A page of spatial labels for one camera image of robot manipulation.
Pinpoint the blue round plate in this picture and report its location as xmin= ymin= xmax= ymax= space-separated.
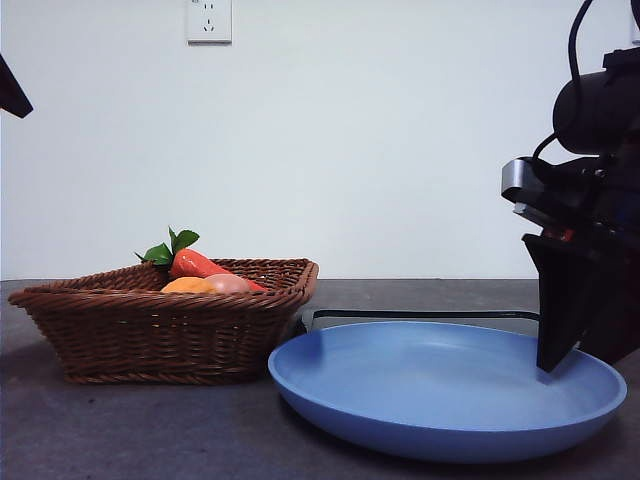
xmin=267 ymin=320 xmax=629 ymax=464

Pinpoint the orange yellow corn cob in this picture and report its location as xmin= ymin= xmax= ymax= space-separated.
xmin=159 ymin=276 xmax=216 ymax=294

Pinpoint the brown wicker basket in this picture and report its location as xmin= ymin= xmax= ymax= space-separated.
xmin=7 ymin=257 xmax=320 ymax=386

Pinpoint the dark green flat tray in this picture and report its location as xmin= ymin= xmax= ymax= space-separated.
xmin=298 ymin=308 xmax=542 ymax=335

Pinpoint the orange carrot with green leaves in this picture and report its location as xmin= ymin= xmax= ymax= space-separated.
xmin=134 ymin=226 xmax=269 ymax=294

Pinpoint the pinkish brown egg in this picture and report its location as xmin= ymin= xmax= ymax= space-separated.
xmin=203 ymin=272 xmax=251 ymax=294

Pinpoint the pale grey camera box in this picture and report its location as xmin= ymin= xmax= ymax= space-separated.
xmin=502 ymin=156 xmax=551 ymax=206

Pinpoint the black cable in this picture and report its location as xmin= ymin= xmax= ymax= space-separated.
xmin=530 ymin=0 xmax=601 ymax=177

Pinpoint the white wall socket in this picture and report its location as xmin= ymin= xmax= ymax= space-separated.
xmin=187 ymin=0 xmax=234 ymax=46

